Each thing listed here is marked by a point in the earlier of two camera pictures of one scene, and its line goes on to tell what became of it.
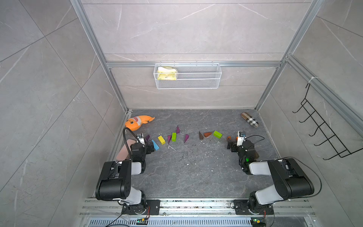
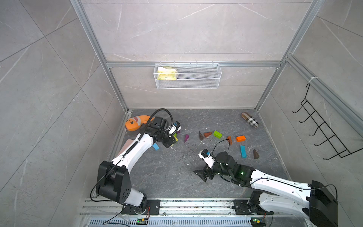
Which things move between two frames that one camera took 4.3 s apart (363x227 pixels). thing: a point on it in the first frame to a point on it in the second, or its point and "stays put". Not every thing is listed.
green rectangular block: (174, 136) stays put
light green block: (217, 134) stays put
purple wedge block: (186, 137) stays put
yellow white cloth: (166, 76) stays put
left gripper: (147, 149) to (170, 140)
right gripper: (234, 144) to (206, 169)
